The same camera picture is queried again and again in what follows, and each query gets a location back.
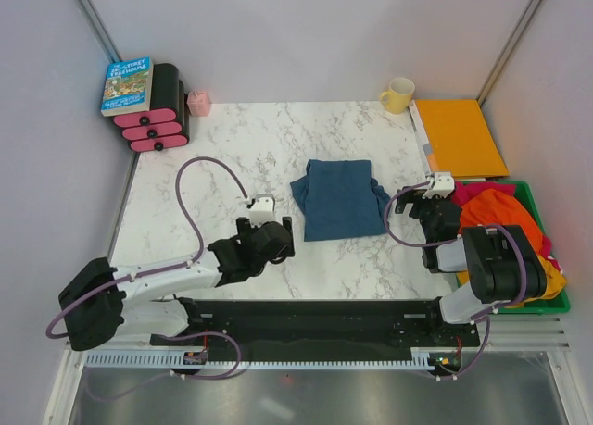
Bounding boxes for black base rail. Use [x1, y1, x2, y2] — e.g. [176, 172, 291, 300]
[150, 298, 480, 361]

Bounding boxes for green plastic bin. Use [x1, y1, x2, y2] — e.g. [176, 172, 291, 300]
[461, 180, 570, 314]

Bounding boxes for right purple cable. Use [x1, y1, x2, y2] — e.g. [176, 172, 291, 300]
[383, 179, 532, 382]

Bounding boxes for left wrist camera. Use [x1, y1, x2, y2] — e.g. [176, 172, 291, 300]
[246, 194, 276, 228]

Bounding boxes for magenta t shirt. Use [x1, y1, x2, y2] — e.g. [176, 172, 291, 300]
[451, 179, 564, 273]

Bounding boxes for black pink organizer rack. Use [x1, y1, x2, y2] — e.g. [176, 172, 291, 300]
[111, 63, 190, 153]

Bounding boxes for orange folder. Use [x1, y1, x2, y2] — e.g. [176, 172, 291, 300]
[414, 99, 509, 180]

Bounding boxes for yellow t shirt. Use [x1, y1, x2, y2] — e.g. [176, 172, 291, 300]
[456, 256, 569, 309]

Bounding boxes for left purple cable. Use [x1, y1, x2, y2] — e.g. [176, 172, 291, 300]
[44, 156, 254, 403]

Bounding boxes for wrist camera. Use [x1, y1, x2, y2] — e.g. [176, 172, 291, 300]
[246, 194, 276, 228]
[422, 171, 455, 199]

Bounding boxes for blue t shirt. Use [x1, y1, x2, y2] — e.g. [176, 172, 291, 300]
[290, 159, 390, 242]

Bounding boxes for orange t shirt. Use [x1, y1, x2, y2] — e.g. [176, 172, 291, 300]
[461, 189, 551, 258]

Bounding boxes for white board under folder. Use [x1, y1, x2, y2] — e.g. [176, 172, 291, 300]
[408, 100, 438, 177]

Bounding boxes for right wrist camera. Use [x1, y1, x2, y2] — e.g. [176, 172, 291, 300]
[422, 171, 455, 199]

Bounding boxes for small pink box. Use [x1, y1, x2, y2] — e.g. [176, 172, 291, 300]
[186, 92, 211, 117]

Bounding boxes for blue treehouse book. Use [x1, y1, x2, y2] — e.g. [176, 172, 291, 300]
[100, 56, 154, 118]

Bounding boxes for white slotted cable duct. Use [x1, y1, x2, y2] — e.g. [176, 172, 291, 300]
[85, 348, 460, 370]

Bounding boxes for purple cable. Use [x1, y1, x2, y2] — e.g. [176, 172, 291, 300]
[383, 179, 532, 382]
[44, 156, 254, 403]

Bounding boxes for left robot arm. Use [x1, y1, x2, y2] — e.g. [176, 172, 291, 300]
[58, 217, 295, 351]

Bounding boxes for yellow mug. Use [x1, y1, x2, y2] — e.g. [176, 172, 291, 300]
[379, 77, 415, 115]

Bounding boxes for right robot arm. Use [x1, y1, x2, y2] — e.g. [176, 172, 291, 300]
[384, 182, 548, 345]

